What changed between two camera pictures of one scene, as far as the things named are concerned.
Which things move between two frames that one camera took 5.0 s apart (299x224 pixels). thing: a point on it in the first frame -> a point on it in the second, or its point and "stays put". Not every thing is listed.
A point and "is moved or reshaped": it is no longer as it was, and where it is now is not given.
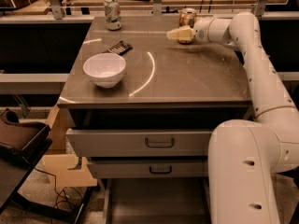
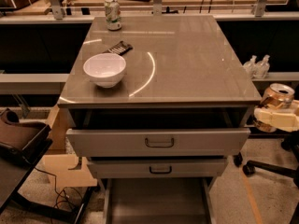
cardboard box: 65,170 stays put
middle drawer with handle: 149,168 stays put
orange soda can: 187,18 is moved or reshaped
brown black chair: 21,147 stays put
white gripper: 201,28 -> 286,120
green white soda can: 112,13 stays put
